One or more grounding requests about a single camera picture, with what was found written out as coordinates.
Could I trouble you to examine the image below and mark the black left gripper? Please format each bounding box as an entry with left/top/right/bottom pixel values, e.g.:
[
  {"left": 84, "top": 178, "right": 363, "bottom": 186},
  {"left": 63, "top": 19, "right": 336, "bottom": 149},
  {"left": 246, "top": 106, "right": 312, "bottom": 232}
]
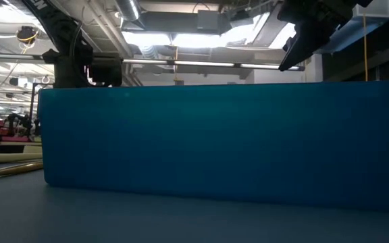
[{"left": 54, "top": 57, "right": 124, "bottom": 88}]

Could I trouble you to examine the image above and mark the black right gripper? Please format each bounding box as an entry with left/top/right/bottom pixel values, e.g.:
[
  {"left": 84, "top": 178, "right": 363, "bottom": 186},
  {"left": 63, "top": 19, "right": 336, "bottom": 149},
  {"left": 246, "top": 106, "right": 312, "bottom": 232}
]
[{"left": 277, "top": 0, "right": 374, "bottom": 72}]

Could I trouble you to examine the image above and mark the yellow-handled table knife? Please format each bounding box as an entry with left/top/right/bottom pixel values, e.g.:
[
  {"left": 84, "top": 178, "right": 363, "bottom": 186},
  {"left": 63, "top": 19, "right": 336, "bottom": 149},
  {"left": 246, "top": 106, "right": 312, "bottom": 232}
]
[{"left": 0, "top": 151, "right": 43, "bottom": 165}]

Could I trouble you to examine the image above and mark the blue ceiling panel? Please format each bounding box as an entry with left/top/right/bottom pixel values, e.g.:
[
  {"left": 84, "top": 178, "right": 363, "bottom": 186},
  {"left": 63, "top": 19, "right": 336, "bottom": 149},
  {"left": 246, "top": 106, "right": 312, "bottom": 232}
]
[{"left": 314, "top": 15, "right": 389, "bottom": 55}]

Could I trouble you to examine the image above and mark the grey ceiling vent box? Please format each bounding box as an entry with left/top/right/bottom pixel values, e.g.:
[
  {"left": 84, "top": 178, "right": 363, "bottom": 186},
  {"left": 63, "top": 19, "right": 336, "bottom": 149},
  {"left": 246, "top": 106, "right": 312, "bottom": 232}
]
[{"left": 197, "top": 9, "right": 232, "bottom": 35}]

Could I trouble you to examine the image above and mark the white ceiling box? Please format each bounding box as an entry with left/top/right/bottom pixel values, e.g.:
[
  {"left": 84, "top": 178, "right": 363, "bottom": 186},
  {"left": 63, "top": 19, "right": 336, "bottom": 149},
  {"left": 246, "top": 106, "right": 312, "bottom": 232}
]
[{"left": 352, "top": 0, "right": 389, "bottom": 18}]

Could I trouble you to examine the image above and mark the long ceiling light strip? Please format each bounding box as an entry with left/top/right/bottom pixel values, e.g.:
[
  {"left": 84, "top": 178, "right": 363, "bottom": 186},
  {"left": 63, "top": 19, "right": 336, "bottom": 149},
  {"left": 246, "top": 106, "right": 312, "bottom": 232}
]
[{"left": 0, "top": 53, "right": 306, "bottom": 72}]

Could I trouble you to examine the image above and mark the blue plastic bin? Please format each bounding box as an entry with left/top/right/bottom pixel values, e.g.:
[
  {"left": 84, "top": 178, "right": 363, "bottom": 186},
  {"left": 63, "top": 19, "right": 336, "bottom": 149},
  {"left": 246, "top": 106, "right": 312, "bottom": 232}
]
[{"left": 38, "top": 80, "right": 389, "bottom": 213}]

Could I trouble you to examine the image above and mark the black and yellow cable reel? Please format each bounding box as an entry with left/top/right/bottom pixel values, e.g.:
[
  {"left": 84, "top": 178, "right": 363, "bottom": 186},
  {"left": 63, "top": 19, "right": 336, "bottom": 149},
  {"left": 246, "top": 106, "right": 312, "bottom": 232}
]
[{"left": 16, "top": 26, "right": 39, "bottom": 45}]

